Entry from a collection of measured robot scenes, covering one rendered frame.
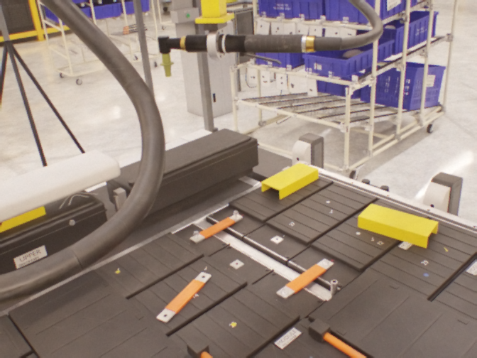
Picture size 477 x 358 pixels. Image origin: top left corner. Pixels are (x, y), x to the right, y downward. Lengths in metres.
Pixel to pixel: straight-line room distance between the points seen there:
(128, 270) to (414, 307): 0.58
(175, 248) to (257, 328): 0.32
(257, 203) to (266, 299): 0.38
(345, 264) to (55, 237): 0.64
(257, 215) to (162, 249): 0.26
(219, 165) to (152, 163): 0.78
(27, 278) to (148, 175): 0.17
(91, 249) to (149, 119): 0.18
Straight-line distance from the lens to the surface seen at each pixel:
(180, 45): 1.38
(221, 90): 4.96
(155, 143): 0.61
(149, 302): 1.01
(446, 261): 1.11
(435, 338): 0.93
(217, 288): 1.01
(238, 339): 0.90
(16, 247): 1.14
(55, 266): 0.54
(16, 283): 0.54
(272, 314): 0.95
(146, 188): 0.58
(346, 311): 0.95
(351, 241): 1.14
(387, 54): 3.83
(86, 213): 1.18
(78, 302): 1.05
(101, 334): 0.96
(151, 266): 1.10
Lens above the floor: 1.64
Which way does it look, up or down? 25 degrees down
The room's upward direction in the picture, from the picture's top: 4 degrees counter-clockwise
